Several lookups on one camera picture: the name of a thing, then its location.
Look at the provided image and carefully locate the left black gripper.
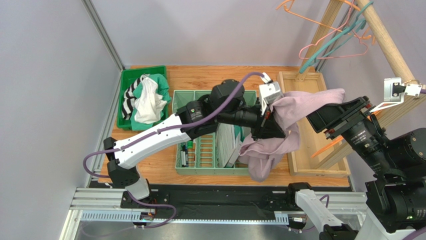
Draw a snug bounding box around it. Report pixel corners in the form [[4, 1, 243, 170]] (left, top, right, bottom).
[[216, 96, 286, 141]]

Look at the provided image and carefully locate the mauve tank top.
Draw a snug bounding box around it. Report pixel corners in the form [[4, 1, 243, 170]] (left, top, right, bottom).
[[238, 87, 347, 183]]

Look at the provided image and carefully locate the teal plastic hanger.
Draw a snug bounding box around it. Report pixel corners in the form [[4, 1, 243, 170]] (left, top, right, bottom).
[[298, 1, 374, 74]]

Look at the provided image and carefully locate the green tank top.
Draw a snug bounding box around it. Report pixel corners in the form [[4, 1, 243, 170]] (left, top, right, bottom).
[[129, 73, 173, 132]]

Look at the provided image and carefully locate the orange clothes hanger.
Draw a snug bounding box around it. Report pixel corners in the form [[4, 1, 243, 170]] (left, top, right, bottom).
[[275, 0, 377, 45]]

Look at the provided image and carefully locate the black white striped tank top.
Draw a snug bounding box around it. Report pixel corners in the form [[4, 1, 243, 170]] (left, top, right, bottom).
[[121, 76, 144, 120]]

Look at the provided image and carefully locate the pink wire hanger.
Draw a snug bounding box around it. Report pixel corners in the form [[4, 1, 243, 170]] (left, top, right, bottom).
[[298, 0, 371, 65]]

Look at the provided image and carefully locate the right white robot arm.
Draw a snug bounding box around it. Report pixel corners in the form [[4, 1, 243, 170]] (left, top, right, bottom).
[[286, 96, 426, 240]]

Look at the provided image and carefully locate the mint green file organizer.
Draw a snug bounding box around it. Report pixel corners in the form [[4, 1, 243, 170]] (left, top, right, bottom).
[[172, 89, 259, 177]]

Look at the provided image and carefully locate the wooden clothes rack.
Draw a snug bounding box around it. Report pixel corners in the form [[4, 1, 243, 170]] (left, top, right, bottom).
[[276, 0, 426, 177]]

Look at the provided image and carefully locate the black marker green cap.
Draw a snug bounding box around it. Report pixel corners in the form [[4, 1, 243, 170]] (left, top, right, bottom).
[[186, 140, 194, 149]]

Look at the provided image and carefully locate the white pen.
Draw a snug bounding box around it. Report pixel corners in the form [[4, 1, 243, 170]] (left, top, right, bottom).
[[180, 143, 189, 168]]

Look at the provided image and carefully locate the green plastic tray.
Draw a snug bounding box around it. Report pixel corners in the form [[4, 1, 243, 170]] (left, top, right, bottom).
[[116, 65, 172, 131]]

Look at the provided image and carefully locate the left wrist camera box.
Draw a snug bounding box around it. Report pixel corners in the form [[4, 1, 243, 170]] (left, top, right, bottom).
[[259, 72, 284, 115]]

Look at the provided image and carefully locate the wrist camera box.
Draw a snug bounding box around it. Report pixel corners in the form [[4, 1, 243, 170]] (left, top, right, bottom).
[[370, 77, 426, 113], [259, 72, 284, 115]]

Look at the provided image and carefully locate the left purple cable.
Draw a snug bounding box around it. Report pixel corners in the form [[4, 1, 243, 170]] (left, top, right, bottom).
[[82, 71, 267, 179]]

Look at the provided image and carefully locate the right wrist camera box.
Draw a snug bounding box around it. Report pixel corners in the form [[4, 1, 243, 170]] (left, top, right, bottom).
[[370, 77, 426, 113]]

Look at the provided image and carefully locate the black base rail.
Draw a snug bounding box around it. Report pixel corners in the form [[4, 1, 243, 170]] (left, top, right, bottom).
[[75, 183, 367, 234]]

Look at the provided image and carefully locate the aluminium frame post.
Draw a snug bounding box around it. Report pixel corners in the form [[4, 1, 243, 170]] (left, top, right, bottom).
[[81, 0, 126, 71]]

